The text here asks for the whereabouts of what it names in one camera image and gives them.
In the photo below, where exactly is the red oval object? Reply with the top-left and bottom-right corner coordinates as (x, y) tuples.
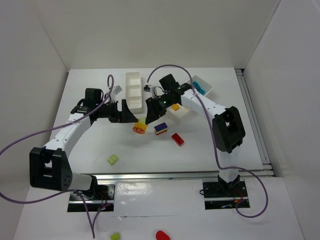
(155, 230), (171, 240)

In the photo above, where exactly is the aluminium rail front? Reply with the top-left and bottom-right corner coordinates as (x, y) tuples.
(72, 170), (251, 186)

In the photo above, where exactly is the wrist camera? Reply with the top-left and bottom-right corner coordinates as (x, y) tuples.
(143, 84), (154, 93)
(112, 85), (123, 95)

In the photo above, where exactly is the wide white divided tray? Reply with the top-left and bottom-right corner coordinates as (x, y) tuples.
(166, 75), (214, 124)

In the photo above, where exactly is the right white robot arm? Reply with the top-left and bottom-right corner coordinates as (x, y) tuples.
(145, 74), (246, 193)

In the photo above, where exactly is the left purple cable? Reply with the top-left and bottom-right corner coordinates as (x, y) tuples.
(0, 74), (116, 239)

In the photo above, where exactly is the cyan lego stack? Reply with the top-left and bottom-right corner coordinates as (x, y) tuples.
(192, 81), (203, 92)

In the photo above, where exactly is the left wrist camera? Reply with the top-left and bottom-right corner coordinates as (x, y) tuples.
(112, 85), (123, 95)

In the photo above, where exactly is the aluminium rail right side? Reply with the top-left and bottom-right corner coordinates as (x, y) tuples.
(234, 68), (275, 177)

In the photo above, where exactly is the orange and green lego stack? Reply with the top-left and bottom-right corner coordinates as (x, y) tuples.
(132, 117), (148, 135)

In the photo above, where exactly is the purple cable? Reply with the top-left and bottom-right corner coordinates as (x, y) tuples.
(0, 74), (116, 239)
(146, 64), (269, 218)

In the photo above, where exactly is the small cyan lego brick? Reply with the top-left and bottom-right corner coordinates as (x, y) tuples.
(198, 89), (206, 96)

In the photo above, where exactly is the green lego brick foreground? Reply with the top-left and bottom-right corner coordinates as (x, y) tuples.
(110, 232), (121, 240)

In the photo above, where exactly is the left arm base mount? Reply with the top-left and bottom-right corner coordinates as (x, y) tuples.
(67, 183), (116, 213)

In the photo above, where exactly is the aluminium rail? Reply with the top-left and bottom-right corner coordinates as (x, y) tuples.
(72, 170), (251, 186)
(234, 68), (275, 177)

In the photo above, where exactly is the narrow white divided tray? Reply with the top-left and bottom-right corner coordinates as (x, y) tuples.
(125, 72), (143, 114)

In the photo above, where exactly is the red lego brick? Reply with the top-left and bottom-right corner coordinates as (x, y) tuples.
(171, 133), (185, 147)

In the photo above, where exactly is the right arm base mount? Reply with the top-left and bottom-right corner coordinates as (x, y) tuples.
(199, 181), (250, 210)

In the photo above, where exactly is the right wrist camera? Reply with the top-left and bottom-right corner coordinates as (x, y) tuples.
(143, 84), (154, 93)

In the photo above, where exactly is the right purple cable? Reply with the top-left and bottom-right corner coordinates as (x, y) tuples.
(146, 64), (269, 218)

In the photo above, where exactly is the light green lego brick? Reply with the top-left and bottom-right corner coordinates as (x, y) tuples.
(107, 154), (119, 166)

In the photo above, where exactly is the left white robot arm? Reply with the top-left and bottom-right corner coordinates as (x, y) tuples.
(29, 88), (138, 198)

